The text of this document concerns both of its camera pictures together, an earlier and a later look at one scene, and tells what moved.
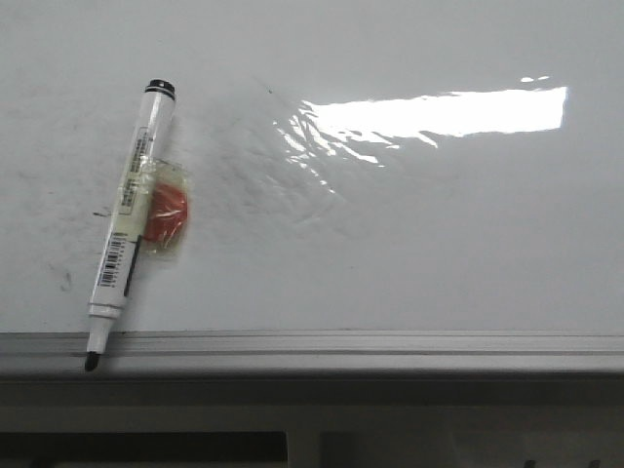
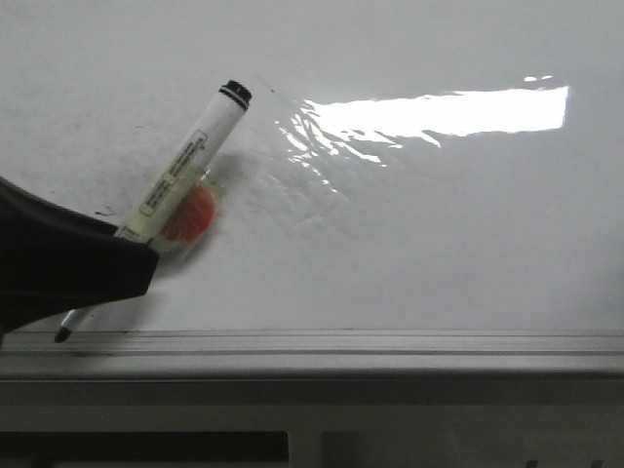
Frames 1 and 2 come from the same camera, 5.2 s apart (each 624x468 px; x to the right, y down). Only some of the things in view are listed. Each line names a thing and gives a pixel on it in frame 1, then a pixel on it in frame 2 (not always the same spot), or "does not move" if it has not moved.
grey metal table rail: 311,420 does not move
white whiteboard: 374,186 does not move
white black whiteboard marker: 124,246 → 161,204
